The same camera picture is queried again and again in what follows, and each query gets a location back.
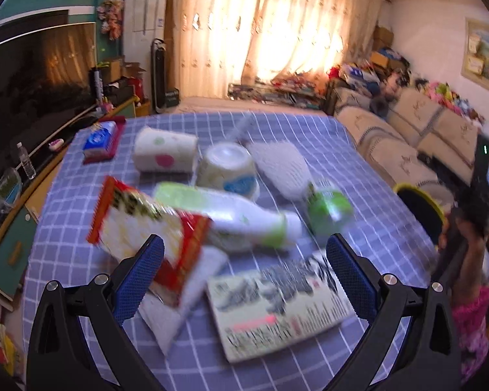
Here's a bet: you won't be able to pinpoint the yellow-rimmed trash bin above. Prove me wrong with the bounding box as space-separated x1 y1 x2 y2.
392 183 449 247

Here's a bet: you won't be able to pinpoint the row of plush toys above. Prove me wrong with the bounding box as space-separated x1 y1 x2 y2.
425 80 486 123

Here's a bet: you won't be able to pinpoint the white napkin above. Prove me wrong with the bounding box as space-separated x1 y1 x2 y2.
138 244 230 356

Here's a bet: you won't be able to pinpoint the printed paper booklet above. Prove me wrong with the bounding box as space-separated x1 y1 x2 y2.
206 250 356 364

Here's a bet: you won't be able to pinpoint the teal television cabinet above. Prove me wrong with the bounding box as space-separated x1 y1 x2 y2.
0 98 151 314

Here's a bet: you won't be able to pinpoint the white standing air conditioner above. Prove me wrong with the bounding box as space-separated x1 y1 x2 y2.
122 0 170 102

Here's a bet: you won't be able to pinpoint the grey pen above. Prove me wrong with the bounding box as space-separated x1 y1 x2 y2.
227 113 254 144

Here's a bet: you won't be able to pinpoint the black television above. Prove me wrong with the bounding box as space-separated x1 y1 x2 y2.
0 10 97 208

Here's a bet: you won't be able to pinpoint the white bowl with blue label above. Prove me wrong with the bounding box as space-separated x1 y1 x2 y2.
195 142 262 203

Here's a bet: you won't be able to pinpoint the dotted paper cup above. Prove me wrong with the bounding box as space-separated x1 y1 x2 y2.
134 126 199 174

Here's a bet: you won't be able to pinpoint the clear water bottle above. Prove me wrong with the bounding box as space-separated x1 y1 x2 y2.
16 142 37 181

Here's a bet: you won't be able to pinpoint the person's right forearm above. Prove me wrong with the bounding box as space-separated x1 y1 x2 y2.
448 220 489 384

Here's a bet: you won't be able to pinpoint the stacked cardboard boxes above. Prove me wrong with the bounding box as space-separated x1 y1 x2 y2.
370 26 395 69

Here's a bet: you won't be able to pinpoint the cream curtains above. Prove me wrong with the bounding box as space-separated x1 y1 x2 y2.
167 0 384 102

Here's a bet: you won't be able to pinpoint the white foam net sleeve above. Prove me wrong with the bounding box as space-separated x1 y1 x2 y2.
246 140 311 203

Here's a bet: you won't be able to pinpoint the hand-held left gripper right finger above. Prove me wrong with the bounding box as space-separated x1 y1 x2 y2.
324 233 461 391

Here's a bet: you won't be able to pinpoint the white bottle with green label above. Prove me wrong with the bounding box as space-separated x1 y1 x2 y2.
153 182 303 250

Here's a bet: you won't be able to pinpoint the blue checked tablecloth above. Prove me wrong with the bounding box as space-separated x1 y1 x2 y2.
22 112 453 391

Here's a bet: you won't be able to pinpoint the beige sofa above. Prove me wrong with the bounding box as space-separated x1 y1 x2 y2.
332 85 489 206

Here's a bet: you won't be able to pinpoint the pile of toys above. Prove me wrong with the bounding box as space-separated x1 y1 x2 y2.
227 68 340 103

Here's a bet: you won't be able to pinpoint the red snack packet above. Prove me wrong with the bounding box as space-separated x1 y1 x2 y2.
87 175 213 308

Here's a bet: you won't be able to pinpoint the black tower fan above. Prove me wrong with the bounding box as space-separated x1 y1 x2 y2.
151 38 169 115

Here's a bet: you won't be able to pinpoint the open cardboard box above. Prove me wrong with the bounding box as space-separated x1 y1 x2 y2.
101 56 128 85

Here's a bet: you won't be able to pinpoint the blue tissue pack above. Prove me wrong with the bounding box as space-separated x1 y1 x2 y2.
82 120 126 166

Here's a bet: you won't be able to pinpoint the framed wall picture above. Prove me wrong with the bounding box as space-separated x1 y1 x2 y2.
460 17 489 100

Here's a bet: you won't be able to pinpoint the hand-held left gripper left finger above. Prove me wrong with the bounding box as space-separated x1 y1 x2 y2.
26 234 166 391

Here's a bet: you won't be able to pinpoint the clear plastic container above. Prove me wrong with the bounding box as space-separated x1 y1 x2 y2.
0 167 24 214

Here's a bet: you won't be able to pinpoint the artificial flower bunch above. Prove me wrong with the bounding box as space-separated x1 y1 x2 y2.
97 0 125 42

